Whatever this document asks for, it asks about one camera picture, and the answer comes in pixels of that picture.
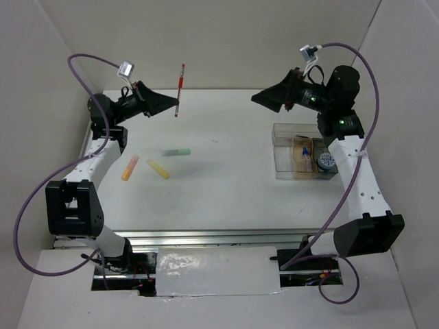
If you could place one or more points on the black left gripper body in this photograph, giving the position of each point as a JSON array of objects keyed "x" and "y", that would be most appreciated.
[{"x": 129, "y": 107}]

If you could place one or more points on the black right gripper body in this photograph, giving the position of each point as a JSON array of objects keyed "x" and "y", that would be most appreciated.
[{"x": 306, "y": 94}]

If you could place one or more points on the red ballpoint pen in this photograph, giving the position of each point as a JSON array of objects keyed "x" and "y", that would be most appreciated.
[{"x": 180, "y": 87}]

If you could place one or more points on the clear blue cap glue bottle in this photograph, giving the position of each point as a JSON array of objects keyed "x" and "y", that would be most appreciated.
[{"x": 306, "y": 160}]

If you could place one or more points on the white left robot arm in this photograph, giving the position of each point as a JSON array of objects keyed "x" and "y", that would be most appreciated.
[{"x": 73, "y": 207}]

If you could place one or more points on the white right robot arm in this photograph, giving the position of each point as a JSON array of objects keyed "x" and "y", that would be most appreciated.
[{"x": 372, "y": 227}]

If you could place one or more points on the orange pink highlighter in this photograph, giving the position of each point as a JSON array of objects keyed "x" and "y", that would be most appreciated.
[{"x": 130, "y": 168}]

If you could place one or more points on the green translucent highlighter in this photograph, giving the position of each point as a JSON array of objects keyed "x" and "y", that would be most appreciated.
[{"x": 176, "y": 152}]

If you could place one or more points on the clear compartment organizer box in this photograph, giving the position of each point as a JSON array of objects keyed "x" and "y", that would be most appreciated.
[{"x": 288, "y": 141}]

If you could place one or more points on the yellow translucent highlighter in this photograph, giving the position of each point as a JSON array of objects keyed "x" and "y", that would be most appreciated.
[{"x": 158, "y": 169}]

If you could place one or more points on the white taped front panel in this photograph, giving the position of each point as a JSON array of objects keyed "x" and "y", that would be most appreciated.
[{"x": 216, "y": 271}]

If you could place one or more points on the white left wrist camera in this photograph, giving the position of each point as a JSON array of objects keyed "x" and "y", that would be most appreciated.
[{"x": 125, "y": 69}]

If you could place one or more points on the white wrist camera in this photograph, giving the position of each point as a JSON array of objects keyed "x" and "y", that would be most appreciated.
[
  {"x": 308, "y": 52},
  {"x": 125, "y": 69}
]

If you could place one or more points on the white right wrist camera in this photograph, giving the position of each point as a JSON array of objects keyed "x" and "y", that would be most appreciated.
[{"x": 308, "y": 52}]

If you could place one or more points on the left side aluminium rail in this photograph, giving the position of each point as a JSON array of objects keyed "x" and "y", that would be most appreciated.
[{"x": 86, "y": 141}]

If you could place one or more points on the aluminium table edge rail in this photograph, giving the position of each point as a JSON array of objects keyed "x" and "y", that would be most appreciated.
[{"x": 149, "y": 240}]

